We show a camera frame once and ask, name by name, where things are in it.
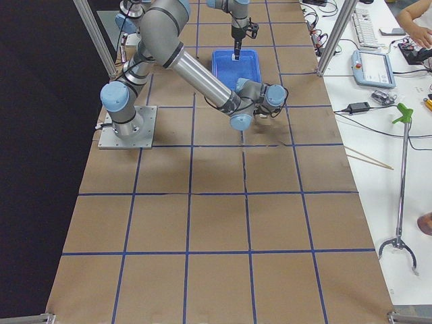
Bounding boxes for brown paper table cover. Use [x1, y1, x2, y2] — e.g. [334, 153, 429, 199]
[47, 1, 392, 323]

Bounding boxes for green handled reach grabber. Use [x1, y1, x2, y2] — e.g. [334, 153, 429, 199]
[378, 103, 419, 275]

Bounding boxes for blue plastic tray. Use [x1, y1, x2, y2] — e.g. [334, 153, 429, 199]
[211, 49, 261, 90]

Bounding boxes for wooden chopstick pair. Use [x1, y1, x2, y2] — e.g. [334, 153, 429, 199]
[344, 146, 394, 170]

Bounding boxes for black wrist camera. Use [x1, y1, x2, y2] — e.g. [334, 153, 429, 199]
[245, 22, 259, 39]

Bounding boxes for black power adapter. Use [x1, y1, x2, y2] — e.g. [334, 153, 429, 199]
[347, 102, 371, 114]

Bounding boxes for teach pendant tablet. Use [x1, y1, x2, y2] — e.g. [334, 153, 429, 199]
[351, 50, 396, 89]

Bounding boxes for aluminium frame post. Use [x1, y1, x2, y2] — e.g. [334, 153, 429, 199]
[73, 0, 117, 80]
[316, 0, 357, 77]

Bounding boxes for person hand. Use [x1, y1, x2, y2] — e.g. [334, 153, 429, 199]
[405, 23, 431, 49]

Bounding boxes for white keyboard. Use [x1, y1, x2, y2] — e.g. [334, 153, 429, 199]
[351, 8, 379, 50]

